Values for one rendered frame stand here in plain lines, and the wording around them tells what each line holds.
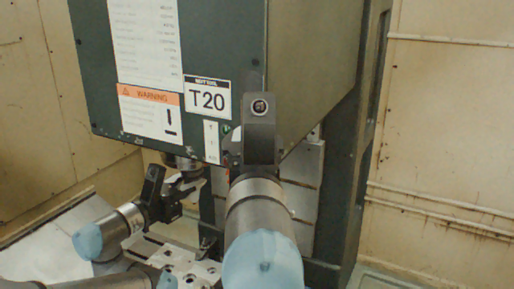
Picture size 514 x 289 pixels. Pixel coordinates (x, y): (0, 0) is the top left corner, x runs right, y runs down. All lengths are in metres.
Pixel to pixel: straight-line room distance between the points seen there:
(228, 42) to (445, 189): 1.33
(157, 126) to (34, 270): 1.30
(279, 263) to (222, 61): 0.40
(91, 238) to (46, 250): 1.12
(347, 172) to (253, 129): 0.95
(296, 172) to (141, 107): 0.77
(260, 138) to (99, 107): 0.49
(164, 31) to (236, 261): 0.47
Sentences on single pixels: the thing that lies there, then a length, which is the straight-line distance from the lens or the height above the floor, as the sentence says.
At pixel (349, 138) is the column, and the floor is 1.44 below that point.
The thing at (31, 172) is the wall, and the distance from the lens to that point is 2.01.
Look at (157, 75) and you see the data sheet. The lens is 0.76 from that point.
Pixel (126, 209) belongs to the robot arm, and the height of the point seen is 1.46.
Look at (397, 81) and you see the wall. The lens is 1.65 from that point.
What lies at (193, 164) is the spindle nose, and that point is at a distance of 0.99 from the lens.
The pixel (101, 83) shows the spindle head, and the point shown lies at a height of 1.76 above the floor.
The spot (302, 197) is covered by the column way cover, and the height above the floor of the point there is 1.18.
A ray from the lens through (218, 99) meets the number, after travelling 0.69.
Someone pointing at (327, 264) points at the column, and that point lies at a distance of 1.67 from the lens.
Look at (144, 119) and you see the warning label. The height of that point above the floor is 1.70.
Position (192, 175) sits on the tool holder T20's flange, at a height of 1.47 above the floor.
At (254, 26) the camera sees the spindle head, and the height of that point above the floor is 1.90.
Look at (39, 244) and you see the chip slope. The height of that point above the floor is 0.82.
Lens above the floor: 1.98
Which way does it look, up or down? 25 degrees down
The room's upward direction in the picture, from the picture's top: straight up
